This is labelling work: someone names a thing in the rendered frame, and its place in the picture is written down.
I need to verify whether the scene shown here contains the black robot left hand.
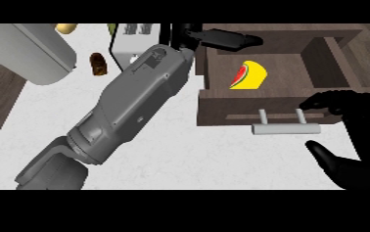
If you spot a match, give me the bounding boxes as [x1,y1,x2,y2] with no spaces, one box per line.
[169,23,264,53]

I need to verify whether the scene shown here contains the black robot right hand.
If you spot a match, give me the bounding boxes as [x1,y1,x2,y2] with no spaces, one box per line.
[297,90,370,191]

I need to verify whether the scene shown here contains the brown wooden open drawer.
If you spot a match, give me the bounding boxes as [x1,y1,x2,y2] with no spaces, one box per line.
[193,23,370,97]

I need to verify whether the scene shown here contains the brown wooden drawer front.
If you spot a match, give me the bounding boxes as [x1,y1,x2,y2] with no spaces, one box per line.
[194,88,349,128]

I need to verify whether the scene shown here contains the white box appliance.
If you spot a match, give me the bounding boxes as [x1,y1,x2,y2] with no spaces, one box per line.
[109,23,163,72]

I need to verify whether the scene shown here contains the brown bread piece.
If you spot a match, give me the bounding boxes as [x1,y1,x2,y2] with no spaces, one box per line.
[88,52,110,77]

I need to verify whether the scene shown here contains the pale yellow round food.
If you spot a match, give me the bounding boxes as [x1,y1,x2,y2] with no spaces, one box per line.
[54,23,79,35]

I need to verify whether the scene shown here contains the pale grey rounded appliance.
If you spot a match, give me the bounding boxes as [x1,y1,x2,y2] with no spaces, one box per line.
[0,23,78,86]

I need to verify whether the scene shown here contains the white drawer handle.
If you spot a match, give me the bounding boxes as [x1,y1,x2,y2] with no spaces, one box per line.
[252,108,323,135]

